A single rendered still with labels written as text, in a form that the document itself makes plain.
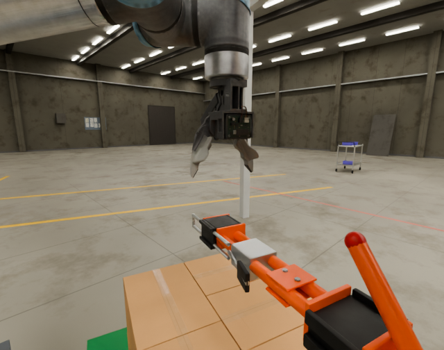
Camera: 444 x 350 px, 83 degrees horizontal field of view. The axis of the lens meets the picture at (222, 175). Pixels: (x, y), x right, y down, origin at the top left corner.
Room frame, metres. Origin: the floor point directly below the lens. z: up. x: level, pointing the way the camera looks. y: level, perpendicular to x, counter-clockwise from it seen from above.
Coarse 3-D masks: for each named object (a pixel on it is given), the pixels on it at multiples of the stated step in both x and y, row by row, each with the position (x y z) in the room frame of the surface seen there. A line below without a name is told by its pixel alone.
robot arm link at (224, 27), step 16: (208, 0) 0.50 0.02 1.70; (224, 0) 0.50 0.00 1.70; (240, 0) 0.50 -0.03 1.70; (208, 16) 0.50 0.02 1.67; (224, 16) 0.50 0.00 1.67; (240, 16) 0.51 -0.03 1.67; (208, 32) 0.51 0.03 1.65; (224, 32) 0.50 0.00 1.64; (240, 32) 0.51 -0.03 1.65; (208, 48) 0.52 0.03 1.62; (224, 48) 0.50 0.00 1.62; (240, 48) 0.51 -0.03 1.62
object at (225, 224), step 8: (216, 216) 0.61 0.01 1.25; (224, 216) 0.61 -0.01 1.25; (216, 224) 0.55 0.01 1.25; (224, 224) 0.55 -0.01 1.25; (232, 224) 0.55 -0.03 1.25; (240, 224) 0.55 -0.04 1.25; (216, 232) 0.53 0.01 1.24; (224, 232) 0.53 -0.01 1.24; (232, 232) 0.54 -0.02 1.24; (216, 240) 0.53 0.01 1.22; (232, 240) 0.54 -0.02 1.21; (224, 248) 0.53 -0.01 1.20
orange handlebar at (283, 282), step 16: (240, 240) 0.51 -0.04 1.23; (272, 256) 0.43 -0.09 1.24; (256, 272) 0.39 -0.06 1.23; (272, 272) 0.37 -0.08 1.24; (288, 272) 0.37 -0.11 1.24; (304, 272) 0.37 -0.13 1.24; (272, 288) 0.35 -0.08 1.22; (288, 288) 0.33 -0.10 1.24; (304, 288) 0.35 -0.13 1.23; (320, 288) 0.33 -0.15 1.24; (288, 304) 0.33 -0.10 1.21; (304, 304) 0.30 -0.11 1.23
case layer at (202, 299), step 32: (128, 288) 1.32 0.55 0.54; (160, 288) 1.32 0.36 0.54; (192, 288) 1.32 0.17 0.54; (224, 288) 1.32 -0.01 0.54; (256, 288) 1.32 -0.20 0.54; (128, 320) 1.22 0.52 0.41; (160, 320) 1.07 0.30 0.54; (192, 320) 1.07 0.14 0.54; (224, 320) 1.07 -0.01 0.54; (256, 320) 1.07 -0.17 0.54; (288, 320) 1.07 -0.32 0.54
